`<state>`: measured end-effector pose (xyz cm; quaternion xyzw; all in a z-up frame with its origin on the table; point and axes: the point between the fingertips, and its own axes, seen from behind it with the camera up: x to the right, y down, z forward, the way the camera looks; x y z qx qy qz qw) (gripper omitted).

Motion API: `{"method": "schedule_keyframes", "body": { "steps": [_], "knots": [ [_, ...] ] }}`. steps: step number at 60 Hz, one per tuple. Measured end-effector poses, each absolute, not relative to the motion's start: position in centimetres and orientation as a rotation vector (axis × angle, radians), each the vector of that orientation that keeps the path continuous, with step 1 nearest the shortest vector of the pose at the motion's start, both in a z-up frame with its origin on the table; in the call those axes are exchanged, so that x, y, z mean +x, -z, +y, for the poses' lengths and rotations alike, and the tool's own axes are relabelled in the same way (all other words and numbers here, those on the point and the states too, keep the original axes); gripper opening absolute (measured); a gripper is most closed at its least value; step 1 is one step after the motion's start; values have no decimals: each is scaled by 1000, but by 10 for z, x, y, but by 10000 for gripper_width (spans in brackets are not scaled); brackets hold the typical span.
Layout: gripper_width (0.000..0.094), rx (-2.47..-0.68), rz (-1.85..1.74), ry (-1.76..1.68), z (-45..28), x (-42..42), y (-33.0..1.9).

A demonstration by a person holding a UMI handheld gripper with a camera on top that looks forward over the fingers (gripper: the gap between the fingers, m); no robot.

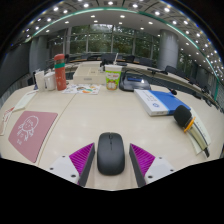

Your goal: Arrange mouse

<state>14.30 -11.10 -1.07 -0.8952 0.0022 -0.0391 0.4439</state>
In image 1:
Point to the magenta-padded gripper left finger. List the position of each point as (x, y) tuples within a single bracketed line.
[(81, 159)]

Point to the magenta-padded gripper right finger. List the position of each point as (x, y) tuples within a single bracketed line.
[(142, 159)]

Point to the black computer mouse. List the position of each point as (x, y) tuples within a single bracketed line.
[(111, 155)]

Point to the pink printed mouse pad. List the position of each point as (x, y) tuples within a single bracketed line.
[(31, 133)]

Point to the blue and white book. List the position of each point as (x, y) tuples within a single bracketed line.
[(160, 101)]

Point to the white booklet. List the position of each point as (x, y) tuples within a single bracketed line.
[(202, 128)]

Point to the colourful sticker sheet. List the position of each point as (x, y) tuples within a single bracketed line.
[(81, 89)]

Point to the dark conference microphone unit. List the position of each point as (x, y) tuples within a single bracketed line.
[(133, 84)]

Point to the white paper document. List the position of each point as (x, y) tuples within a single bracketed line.
[(25, 100)]

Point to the white lidded mug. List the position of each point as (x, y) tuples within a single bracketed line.
[(50, 81)]

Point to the beige cardboard box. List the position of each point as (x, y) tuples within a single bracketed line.
[(88, 75)]

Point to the long curved conference table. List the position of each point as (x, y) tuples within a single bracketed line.
[(186, 85)]

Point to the green and white drink cup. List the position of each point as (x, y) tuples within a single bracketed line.
[(112, 78)]

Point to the red bottle with green band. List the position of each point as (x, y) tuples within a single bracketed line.
[(60, 75)]

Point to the white paper cup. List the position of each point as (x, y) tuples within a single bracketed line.
[(40, 81)]

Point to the dark office chairs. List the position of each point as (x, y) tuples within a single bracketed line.
[(108, 57)]

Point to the ceiling lights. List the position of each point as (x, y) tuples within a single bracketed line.
[(110, 3)]

